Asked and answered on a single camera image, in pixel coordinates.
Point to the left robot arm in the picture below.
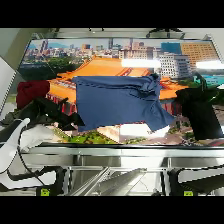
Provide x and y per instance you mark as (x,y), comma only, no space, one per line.
(10,146)

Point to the blue T-shirt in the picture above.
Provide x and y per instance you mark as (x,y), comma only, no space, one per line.
(116,100)

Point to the red garment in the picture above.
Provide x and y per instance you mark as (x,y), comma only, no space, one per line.
(31,91)

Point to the silver frame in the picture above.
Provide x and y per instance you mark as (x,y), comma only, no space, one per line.
(133,155)

